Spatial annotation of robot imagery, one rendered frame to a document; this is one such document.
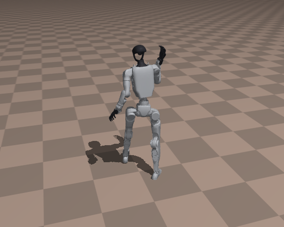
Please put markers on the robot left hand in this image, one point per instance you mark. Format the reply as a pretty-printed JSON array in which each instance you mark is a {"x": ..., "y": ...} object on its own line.
[{"x": 113, "y": 114}]

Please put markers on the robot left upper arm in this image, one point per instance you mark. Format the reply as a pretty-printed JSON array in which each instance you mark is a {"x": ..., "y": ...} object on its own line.
[{"x": 126, "y": 81}]

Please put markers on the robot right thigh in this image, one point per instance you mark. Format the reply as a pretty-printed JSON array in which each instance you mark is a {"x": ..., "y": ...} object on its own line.
[{"x": 155, "y": 126}]

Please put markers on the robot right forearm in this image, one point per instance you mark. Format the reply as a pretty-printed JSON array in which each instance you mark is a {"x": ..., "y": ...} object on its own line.
[{"x": 159, "y": 66}]

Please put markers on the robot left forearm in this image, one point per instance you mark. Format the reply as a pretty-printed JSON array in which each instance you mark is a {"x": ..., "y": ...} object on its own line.
[{"x": 121, "y": 102}]

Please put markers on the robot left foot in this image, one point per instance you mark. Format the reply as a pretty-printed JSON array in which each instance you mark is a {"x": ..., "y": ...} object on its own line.
[{"x": 125, "y": 158}]

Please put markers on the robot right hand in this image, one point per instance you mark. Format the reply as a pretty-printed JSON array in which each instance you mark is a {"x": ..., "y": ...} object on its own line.
[{"x": 162, "y": 54}]

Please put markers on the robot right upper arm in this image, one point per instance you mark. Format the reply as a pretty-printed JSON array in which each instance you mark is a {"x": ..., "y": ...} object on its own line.
[{"x": 156, "y": 74}]

